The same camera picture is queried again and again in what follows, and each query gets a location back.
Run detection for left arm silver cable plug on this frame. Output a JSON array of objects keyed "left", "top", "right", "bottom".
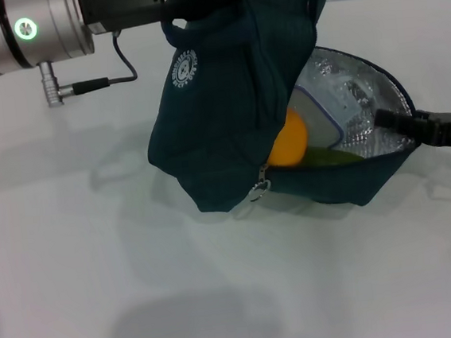
[{"left": 35, "top": 29, "right": 142, "bottom": 110}]

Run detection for clear blue-rimmed food container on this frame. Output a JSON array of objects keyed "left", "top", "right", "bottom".
[{"left": 287, "top": 80, "right": 347, "bottom": 150}]

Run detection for orange pear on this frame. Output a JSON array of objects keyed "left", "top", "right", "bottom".
[{"left": 262, "top": 107, "right": 312, "bottom": 169}]

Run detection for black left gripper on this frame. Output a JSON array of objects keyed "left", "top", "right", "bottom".
[{"left": 79, "top": 0, "right": 291, "bottom": 35}]

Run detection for dark teal lunch bag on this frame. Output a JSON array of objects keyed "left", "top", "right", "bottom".
[{"left": 132, "top": 0, "right": 428, "bottom": 227}]

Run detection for green cucumber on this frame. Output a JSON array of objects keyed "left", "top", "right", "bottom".
[{"left": 297, "top": 143, "right": 366, "bottom": 170}]

